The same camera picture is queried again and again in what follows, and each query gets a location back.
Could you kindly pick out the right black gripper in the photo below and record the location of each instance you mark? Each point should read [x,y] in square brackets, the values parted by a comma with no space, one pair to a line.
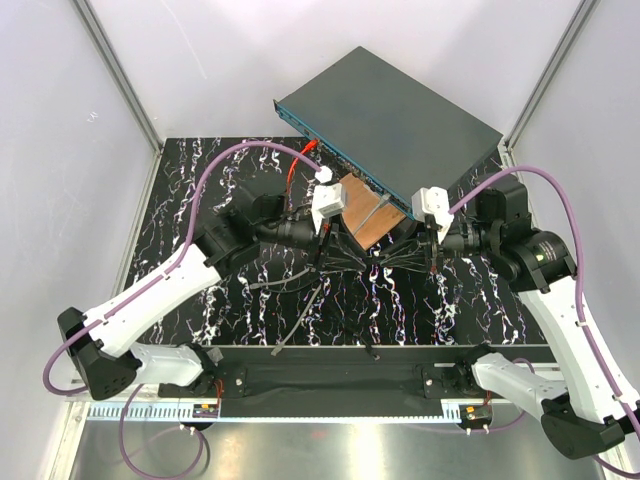
[414,255]

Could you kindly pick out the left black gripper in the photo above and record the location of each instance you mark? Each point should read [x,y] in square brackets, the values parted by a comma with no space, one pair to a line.
[335,234]

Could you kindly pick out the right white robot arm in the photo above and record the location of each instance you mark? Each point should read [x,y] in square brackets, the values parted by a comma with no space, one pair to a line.
[594,407]

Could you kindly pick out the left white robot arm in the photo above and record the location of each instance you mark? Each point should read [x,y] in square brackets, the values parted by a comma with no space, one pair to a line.
[103,341]

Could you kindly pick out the brown wooden board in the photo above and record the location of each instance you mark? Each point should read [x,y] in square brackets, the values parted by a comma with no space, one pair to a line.
[367,217]

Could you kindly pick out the black marble pattern mat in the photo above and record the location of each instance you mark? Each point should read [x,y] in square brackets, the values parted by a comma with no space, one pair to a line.
[462,303]

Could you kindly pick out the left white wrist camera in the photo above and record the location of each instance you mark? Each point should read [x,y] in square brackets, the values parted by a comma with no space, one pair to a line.
[329,198]

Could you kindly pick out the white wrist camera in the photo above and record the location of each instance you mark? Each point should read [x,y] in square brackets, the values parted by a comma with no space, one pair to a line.
[431,207]
[329,198]

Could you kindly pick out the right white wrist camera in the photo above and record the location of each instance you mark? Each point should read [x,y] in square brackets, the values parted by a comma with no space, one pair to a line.
[431,207]

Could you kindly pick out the dark teal network switch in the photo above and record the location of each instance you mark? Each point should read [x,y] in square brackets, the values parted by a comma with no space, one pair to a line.
[395,133]

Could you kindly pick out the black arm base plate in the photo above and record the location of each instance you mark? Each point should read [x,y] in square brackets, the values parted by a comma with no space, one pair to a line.
[249,371]

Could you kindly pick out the white slotted cable duct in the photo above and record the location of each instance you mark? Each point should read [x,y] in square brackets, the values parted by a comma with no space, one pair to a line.
[235,411]

